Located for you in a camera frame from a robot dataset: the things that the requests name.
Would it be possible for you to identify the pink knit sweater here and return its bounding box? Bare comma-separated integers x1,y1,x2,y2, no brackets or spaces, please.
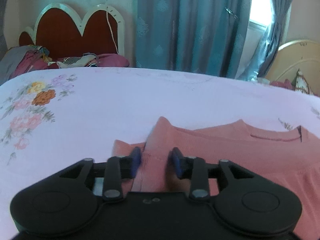
123,117,319,239

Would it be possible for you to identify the pile of colourful clothes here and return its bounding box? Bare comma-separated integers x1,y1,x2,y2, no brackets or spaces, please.
1,45,54,85

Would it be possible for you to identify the floral pink bed sheet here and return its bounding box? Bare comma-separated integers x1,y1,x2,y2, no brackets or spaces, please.
1,67,319,239

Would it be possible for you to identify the white patterned pillow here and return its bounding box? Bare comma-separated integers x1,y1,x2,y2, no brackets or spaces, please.
295,69,315,95

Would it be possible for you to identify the striped folded cloth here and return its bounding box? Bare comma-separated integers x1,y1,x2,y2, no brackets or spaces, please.
56,54,98,69

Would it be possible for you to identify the magenta pillow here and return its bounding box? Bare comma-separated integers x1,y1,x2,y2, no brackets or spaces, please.
96,54,130,67

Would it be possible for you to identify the cream wooden headboard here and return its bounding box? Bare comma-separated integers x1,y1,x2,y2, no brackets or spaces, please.
265,40,320,90

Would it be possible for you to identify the red white scalloped headboard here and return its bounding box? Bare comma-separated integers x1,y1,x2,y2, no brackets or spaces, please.
18,3,125,59

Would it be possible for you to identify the bright window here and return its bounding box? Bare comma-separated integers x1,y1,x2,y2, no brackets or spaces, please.
249,0,272,27

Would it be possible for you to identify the tied blue-grey curtain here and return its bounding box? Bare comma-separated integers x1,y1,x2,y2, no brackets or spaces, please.
242,0,293,81

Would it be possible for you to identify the white hanging cord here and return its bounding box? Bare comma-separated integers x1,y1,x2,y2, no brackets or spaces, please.
105,4,119,55

